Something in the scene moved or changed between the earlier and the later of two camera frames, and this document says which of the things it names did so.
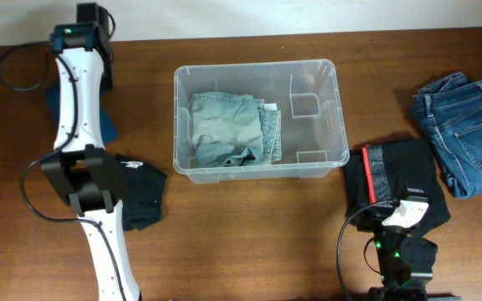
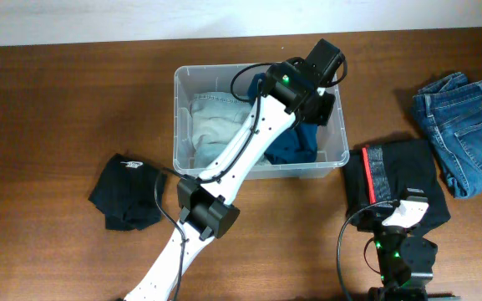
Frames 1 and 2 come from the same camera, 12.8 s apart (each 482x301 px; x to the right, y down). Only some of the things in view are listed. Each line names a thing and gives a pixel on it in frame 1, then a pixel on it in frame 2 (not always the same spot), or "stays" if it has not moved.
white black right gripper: [370, 216] stays
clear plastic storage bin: [257, 121] stays
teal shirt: [107, 119] to [296, 143]
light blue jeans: [234, 130] stays
